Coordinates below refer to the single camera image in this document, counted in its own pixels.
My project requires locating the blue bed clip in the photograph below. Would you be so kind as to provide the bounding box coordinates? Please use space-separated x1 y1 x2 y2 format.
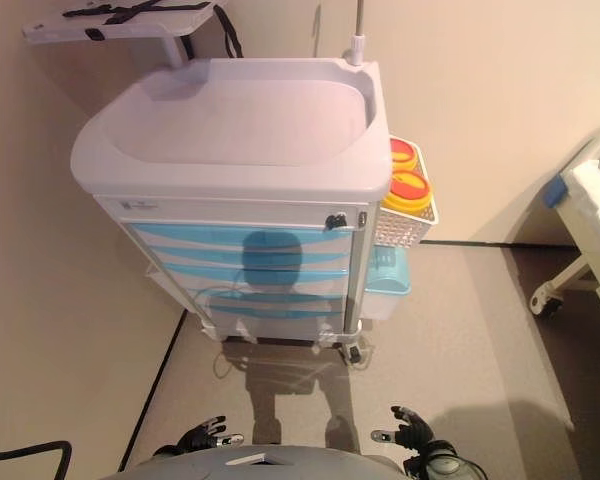
543 175 569 208

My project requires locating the grey robot torso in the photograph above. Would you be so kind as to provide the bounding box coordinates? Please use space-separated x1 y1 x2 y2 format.
114 444 416 480

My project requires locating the large blue front cart drawer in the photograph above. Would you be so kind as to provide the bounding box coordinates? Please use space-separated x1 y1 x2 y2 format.
199 292 350 327

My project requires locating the thick black cable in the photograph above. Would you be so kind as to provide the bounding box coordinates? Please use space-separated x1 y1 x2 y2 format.
0 439 74 480

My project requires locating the black strap bundle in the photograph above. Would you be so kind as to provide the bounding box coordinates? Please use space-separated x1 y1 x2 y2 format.
62 0 214 26

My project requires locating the light blue waste bin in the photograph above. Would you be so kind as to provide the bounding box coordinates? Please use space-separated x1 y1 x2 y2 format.
364 247 412 297

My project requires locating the white perforated side basket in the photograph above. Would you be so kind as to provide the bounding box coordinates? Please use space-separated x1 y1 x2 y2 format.
372 142 440 250

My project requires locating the yellow sharps container red lid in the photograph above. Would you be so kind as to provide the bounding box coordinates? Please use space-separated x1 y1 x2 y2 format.
389 137 420 169
383 167 433 217

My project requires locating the translucent plastic bin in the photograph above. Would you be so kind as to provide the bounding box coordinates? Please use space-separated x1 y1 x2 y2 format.
360 292 400 323

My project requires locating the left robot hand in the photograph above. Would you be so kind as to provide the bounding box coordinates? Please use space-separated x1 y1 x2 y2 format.
174 414 245 455

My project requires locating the white hospital bed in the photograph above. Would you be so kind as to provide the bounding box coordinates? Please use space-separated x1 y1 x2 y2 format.
529 119 600 346

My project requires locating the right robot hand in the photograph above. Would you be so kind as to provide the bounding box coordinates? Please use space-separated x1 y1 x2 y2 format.
370 405 436 451

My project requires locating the bed caster wheel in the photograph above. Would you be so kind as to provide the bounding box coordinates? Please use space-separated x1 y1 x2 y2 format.
529 292 564 317

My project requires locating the white medical cart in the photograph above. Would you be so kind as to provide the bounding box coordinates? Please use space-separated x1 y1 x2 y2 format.
69 55 394 367

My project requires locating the black hanging strap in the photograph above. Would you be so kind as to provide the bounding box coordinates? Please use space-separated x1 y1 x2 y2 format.
214 7 245 59

